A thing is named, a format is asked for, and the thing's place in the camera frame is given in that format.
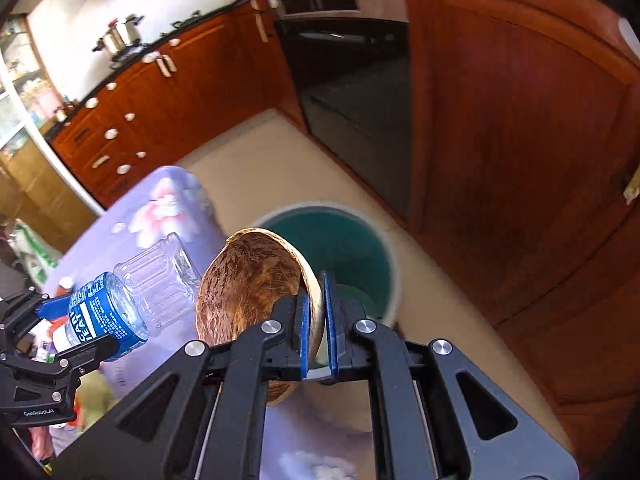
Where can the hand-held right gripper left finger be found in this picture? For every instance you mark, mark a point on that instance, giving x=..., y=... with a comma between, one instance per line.
x=304, y=336

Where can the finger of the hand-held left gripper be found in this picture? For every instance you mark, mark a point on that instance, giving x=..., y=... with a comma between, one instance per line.
x=60, y=367
x=52, y=306

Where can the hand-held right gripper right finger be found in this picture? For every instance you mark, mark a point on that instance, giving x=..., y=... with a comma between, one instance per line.
x=330, y=325

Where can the brown coconut shell half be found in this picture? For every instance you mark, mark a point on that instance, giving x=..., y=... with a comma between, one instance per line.
x=245, y=285

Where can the teal plastic bin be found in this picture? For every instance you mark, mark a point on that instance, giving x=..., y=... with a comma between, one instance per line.
x=320, y=240

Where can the clear plastic bottle blue label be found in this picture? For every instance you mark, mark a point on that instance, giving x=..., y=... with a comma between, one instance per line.
x=150, y=285

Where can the green white plastic bag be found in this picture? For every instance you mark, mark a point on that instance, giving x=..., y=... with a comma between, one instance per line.
x=35, y=260

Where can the purple floral tablecloth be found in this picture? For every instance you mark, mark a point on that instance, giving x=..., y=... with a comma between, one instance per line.
x=150, y=210

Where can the glass display cabinet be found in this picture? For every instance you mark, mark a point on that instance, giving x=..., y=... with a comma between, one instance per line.
x=20, y=110

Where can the black built-in oven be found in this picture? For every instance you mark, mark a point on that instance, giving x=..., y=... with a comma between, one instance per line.
x=350, y=85

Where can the wooden kitchen cabinet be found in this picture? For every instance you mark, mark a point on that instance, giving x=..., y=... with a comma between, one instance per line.
x=190, y=100

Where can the tall wooden door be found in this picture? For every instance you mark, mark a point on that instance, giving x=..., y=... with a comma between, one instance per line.
x=500, y=135

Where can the steel pot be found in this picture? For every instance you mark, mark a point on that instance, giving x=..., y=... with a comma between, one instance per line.
x=131, y=30
x=114, y=41

